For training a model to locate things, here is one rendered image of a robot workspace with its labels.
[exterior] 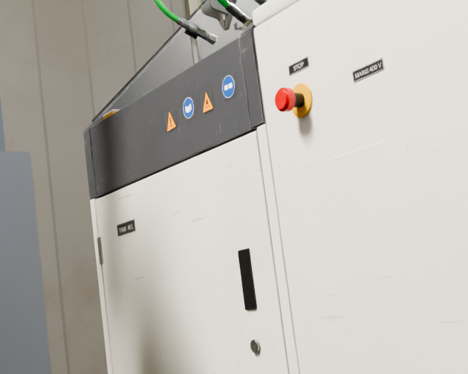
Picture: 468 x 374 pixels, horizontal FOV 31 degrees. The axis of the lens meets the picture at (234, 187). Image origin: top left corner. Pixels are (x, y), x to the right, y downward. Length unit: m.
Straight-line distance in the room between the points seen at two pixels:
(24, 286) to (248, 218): 0.38
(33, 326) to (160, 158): 0.45
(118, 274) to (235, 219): 0.48
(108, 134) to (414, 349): 0.96
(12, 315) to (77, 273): 2.00
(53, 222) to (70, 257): 0.15
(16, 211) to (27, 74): 2.09
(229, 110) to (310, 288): 0.35
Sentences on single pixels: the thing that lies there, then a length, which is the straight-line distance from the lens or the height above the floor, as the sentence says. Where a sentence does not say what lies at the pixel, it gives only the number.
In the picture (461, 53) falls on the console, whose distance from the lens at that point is 1.08.
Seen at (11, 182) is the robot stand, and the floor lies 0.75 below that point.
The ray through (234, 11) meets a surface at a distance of 1.75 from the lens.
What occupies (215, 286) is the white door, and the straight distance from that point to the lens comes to 1.52.
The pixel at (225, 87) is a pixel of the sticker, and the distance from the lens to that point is 1.47.
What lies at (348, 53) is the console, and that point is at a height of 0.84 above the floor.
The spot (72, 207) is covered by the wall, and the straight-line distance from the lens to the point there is 3.41.
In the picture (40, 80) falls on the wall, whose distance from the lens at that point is 3.48.
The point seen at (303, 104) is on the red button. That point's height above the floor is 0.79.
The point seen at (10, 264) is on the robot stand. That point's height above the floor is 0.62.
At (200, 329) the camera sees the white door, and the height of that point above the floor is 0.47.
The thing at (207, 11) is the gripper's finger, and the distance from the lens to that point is 1.88.
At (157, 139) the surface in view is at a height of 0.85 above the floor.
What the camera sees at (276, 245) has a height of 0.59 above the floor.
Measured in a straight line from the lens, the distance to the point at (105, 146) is 1.89.
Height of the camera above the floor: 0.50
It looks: 8 degrees up
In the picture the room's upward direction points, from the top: 7 degrees counter-clockwise
